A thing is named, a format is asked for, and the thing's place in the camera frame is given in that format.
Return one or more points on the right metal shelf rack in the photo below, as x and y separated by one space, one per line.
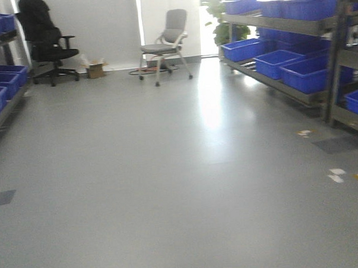
302 48

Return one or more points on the metal shelf rack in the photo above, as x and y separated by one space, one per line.
302 48
5 39

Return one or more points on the left metal shelf rack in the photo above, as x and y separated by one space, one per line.
5 39

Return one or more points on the grey folding chair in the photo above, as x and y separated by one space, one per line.
168 43

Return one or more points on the open cardboard box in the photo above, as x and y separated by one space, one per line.
94 68

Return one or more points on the blue bin lower back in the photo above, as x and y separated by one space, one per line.
244 49

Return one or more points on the blue bin lower middle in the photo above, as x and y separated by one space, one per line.
270 64

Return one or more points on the blue bin lower front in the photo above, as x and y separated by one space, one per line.
307 76

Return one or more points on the blue bin upper back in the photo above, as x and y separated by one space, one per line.
235 7

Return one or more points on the black office chair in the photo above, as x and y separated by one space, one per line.
47 43

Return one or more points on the blue bin left lower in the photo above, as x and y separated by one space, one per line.
12 78

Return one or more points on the blue bin upper front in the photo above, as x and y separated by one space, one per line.
310 10

